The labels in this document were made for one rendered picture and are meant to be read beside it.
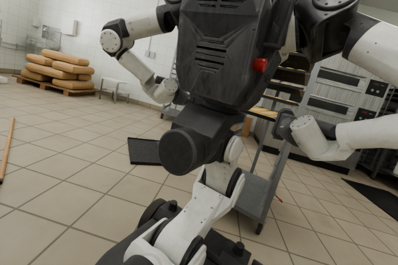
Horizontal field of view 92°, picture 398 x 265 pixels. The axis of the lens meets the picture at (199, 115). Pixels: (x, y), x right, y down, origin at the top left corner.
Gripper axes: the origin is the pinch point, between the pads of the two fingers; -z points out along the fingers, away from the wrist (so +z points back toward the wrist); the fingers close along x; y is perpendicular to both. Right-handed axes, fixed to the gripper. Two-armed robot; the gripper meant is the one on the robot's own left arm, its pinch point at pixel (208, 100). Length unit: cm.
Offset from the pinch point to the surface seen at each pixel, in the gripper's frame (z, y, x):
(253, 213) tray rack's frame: -48, -10, -63
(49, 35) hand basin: 126, 496, 24
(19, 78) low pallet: 147, 390, -68
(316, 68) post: -50, -16, 29
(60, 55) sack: 92, 378, -11
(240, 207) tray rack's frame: -42, -3, -63
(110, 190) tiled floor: 27, 46, -77
